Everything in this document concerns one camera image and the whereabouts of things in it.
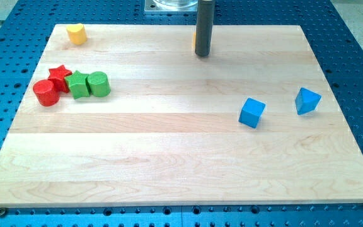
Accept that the yellow hexagon block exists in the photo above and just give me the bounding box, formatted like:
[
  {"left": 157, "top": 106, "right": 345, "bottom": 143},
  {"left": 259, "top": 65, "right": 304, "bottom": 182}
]
[{"left": 192, "top": 32, "right": 196, "bottom": 52}]

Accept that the wooden board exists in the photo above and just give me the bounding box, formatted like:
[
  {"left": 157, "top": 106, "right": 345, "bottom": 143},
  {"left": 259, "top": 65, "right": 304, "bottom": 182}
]
[{"left": 0, "top": 24, "right": 363, "bottom": 207}]

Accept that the blue cube block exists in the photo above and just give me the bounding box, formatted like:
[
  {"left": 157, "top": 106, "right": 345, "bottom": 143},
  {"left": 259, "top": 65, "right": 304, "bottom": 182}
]
[{"left": 238, "top": 98, "right": 266, "bottom": 129}]

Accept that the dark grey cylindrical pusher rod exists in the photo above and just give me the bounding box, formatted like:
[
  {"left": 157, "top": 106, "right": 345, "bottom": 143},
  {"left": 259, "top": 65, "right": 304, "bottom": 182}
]
[{"left": 195, "top": 0, "right": 215, "bottom": 57}]

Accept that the green cylinder block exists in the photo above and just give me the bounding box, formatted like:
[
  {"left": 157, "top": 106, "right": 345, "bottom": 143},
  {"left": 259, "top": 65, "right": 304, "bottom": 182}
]
[{"left": 87, "top": 71, "right": 111, "bottom": 97}]

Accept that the green star block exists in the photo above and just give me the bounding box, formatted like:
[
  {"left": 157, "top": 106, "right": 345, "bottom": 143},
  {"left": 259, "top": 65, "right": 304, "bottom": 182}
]
[{"left": 64, "top": 71, "right": 91, "bottom": 100}]

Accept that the blue triangle block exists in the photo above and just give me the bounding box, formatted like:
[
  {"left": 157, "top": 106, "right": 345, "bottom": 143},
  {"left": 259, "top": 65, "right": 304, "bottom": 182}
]
[{"left": 295, "top": 88, "right": 321, "bottom": 115}]

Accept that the red star block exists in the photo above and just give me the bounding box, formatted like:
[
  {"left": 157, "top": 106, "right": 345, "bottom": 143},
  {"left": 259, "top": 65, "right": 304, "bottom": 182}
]
[{"left": 48, "top": 65, "right": 72, "bottom": 93}]

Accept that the yellow heart block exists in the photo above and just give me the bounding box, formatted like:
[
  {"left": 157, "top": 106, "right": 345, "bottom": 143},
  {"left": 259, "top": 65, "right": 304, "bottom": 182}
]
[{"left": 66, "top": 23, "right": 87, "bottom": 45}]

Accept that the red cylinder block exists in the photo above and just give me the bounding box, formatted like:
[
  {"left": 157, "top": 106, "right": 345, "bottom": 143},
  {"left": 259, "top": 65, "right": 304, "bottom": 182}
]
[{"left": 33, "top": 79, "right": 59, "bottom": 107}]

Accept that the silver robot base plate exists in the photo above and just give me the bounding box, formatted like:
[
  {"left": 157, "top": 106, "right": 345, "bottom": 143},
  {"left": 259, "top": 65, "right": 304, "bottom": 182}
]
[{"left": 143, "top": 0, "right": 198, "bottom": 13}]

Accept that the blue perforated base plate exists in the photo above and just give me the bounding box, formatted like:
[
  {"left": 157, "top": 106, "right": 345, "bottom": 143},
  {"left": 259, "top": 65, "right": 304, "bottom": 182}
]
[{"left": 0, "top": 1, "right": 363, "bottom": 226}]

